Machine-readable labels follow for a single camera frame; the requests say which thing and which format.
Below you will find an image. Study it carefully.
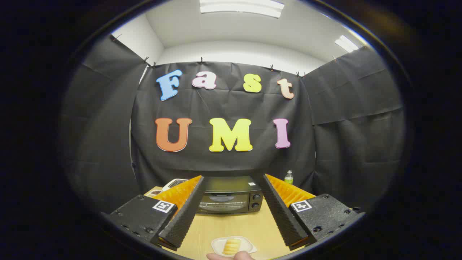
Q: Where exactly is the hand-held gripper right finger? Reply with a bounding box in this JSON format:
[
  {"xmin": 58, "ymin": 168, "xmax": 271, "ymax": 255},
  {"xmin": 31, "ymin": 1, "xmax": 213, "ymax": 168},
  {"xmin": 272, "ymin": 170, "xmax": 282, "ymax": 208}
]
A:
[{"xmin": 258, "ymin": 174, "xmax": 365, "ymax": 251}]

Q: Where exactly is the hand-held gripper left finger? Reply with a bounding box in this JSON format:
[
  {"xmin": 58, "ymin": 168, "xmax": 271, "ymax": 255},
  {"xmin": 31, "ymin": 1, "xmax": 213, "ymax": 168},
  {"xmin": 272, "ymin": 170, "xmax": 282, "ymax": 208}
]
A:
[{"xmin": 105, "ymin": 176, "xmax": 207, "ymax": 251}]

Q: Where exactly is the black toaster oven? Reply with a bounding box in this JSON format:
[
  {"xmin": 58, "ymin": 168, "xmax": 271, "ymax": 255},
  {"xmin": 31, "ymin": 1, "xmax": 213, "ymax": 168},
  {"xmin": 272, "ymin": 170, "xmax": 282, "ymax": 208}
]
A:
[{"xmin": 197, "ymin": 176, "xmax": 264, "ymax": 214}]

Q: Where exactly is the golden bread roll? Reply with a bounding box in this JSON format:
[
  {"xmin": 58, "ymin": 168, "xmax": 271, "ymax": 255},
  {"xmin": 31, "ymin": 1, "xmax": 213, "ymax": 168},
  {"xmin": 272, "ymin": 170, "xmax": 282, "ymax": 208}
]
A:
[{"xmin": 223, "ymin": 238, "xmax": 241, "ymax": 256}]

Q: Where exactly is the white pop-up toaster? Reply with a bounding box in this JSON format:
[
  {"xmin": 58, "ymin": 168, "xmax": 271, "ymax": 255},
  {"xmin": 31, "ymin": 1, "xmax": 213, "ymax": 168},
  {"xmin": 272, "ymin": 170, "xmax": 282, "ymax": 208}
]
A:
[{"xmin": 162, "ymin": 178, "xmax": 189, "ymax": 191}]

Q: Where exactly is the white plate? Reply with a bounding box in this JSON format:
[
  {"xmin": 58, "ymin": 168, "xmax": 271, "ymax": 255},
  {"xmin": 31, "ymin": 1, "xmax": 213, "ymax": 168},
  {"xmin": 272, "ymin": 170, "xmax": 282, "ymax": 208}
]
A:
[{"xmin": 211, "ymin": 236, "xmax": 257, "ymax": 257}]

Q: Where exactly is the black backdrop cloth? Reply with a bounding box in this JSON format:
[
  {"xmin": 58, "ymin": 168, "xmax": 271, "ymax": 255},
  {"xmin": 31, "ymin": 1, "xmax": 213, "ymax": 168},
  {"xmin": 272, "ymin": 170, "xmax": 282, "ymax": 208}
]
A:
[{"xmin": 60, "ymin": 34, "xmax": 406, "ymax": 213}]

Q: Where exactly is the small ceiling light panel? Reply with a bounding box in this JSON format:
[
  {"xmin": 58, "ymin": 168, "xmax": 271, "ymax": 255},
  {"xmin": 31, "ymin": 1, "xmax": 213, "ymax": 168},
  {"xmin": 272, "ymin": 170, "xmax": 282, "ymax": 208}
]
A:
[{"xmin": 334, "ymin": 35, "xmax": 359, "ymax": 53}]

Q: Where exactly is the large ceiling light panel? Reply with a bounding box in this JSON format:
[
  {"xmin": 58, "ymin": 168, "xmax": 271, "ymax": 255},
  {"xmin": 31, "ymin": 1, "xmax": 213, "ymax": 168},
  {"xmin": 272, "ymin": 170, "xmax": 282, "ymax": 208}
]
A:
[{"xmin": 200, "ymin": 0, "xmax": 285, "ymax": 18}]

